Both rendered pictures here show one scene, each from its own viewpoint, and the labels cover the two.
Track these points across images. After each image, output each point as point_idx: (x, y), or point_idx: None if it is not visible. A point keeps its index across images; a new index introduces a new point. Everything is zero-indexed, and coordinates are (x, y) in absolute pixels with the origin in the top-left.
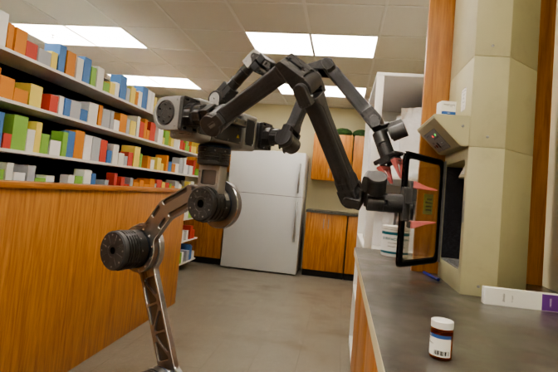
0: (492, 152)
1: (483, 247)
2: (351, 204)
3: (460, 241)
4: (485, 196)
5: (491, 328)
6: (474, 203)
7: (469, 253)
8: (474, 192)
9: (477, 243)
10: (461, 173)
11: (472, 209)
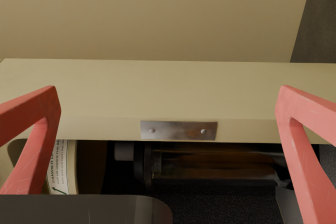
0: (1, 73)
1: (276, 82)
2: None
3: (279, 141)
4: (127, 82)
5: None
6: (147, 99)
7: None
8: (112, 99)
9: (272, 91)
10: (68, 193)
11: (169, 101)
